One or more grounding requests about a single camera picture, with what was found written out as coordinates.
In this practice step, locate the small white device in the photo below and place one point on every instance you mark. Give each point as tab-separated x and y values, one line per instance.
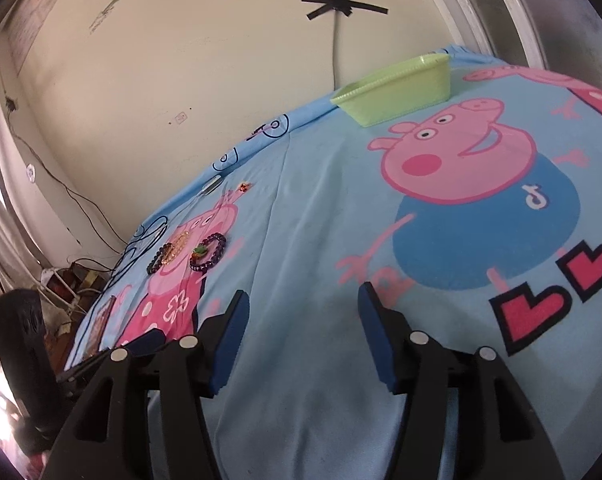
212	184

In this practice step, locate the black tape cross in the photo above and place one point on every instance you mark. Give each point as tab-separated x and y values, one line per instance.
341	2

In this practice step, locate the phone with picture screen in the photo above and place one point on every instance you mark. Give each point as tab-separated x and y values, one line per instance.
99	327

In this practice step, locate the blue cartoon pig printed blanket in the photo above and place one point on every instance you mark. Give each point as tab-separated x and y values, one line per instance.
306	235

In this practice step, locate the white framed glass door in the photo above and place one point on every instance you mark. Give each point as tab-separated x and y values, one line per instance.
531	10

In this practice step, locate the green plastic basin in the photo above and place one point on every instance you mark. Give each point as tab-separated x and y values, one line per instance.
396	95

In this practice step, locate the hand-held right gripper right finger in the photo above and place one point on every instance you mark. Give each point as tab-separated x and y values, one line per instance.
376	340

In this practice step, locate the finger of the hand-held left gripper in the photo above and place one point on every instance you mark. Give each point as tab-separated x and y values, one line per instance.
148	341

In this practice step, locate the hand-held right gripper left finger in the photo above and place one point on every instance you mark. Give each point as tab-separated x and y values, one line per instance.
228	345

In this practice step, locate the white metal rack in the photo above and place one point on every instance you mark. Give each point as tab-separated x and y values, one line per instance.
63	290

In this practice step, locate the pale curtain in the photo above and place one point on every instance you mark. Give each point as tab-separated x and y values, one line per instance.
6	210

